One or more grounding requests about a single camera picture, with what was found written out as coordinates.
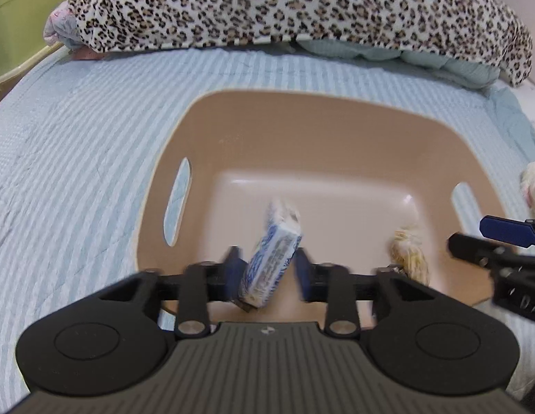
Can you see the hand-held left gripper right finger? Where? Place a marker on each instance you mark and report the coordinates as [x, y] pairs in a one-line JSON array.
[[303, 272]]

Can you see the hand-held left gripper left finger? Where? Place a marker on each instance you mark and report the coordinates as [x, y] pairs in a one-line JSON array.
[[234, 269]]

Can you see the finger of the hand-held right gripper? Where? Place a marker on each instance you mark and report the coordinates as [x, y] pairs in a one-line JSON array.
[[470, 246], [507, 229]]

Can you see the blue patterned white box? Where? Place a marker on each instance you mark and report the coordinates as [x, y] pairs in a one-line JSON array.
[[271, 263]]

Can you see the beige plastic basin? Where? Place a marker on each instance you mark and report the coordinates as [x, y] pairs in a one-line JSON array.
[[319, 146]]

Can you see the white fluffy toy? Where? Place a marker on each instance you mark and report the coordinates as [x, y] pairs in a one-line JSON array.
[[534, 189]]

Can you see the yellowish snack packet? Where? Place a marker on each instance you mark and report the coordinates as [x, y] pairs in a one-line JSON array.
[[409, 255]]

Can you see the light blue quilt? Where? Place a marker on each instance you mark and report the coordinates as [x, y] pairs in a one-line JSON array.
[[427, 61]]

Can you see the blue striped bed sheet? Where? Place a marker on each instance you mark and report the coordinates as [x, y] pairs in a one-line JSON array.
[[77, 159]]

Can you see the leopard print blanket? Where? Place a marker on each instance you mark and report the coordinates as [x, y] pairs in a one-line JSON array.
[[302, 4]]

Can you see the pink crumpled cloth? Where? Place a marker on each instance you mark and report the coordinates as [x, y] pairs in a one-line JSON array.
[[60, 26]]

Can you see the wooden bed rail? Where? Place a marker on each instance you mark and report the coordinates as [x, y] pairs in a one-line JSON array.
[[21, 69]]

